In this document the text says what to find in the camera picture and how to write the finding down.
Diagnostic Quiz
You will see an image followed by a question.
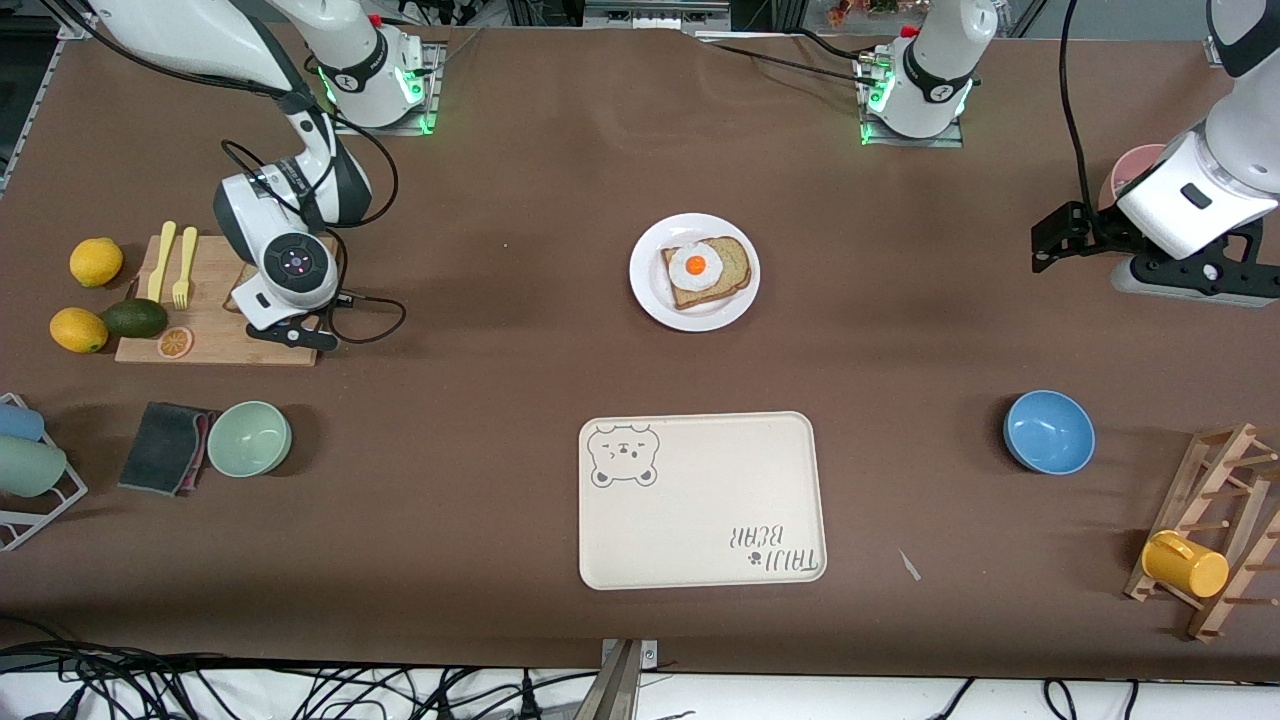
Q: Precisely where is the white round plate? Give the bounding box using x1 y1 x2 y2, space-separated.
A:
629 213 761 333

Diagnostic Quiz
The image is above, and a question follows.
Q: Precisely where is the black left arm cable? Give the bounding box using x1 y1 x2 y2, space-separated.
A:
1058 0 1103 213

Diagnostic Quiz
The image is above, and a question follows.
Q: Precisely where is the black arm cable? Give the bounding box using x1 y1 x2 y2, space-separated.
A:
222 138 408 346
1058 0 1103 213

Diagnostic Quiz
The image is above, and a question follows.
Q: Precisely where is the dark green avocado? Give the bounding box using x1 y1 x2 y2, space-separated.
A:
100 298 169 340

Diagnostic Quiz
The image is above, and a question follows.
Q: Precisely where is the yellow plastic fork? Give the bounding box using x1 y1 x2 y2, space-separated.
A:
171 226 199 310

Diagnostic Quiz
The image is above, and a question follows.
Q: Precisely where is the cream tray with bear print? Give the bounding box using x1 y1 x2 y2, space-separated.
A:
578 411 829 591

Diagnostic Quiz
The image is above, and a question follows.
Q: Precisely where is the metal table edge bracket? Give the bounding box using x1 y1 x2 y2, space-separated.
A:
598 638 659 720

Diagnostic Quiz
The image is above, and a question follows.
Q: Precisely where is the yellow plastic knife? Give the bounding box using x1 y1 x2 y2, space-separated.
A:
147 221 177 304

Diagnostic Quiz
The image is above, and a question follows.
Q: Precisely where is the yellow mug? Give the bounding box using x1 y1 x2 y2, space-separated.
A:
1141 530 1230 599

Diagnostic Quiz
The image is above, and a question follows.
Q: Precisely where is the pale green bowl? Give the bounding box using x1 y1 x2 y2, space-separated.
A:
207 401 293 478

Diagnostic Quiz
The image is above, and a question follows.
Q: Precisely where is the black cable across table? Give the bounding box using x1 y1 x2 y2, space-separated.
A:
700 38 871 83

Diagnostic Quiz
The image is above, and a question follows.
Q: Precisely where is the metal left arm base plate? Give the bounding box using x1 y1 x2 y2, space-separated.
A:
858 50 966 149

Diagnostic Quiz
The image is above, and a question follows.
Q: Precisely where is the wooden cutting board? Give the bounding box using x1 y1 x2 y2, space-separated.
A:
115 235 338 367

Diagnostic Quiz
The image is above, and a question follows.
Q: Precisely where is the wooden mug rack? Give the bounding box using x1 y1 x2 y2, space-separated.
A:
1124 422 1280 643

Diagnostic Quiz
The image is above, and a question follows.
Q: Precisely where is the black cable bundle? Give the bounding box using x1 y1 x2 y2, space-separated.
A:
0 640 601 720

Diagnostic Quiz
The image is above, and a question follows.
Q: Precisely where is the pale green cup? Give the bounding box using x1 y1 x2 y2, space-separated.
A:
0 436 68 498

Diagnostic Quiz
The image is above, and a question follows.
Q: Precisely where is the fried egg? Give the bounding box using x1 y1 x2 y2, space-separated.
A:
668 243 725 293

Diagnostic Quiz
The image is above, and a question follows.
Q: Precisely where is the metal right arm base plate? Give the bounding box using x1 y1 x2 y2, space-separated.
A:
333 40 446 136

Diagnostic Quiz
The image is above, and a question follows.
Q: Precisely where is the brown bread slice under egg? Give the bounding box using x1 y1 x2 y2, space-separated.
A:
660 236 753 311

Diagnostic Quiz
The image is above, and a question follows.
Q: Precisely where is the white wire rack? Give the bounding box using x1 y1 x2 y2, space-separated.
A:
0 393 89 552

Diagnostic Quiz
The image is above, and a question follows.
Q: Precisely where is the grey folded cloth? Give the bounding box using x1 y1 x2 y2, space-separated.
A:
117 402 219 497

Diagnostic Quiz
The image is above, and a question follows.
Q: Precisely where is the pink bowl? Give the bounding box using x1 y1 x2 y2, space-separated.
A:
1098 143 1171 211

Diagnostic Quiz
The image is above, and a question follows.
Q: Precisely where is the blue bowl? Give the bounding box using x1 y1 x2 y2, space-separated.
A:
1003 390 1096 475

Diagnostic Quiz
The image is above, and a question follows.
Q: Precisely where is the yellow lemon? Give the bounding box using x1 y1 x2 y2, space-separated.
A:
49 307 109 354
69 238 124 289

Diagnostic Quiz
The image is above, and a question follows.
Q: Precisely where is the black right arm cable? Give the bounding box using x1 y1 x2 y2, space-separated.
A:
222 138 408 346

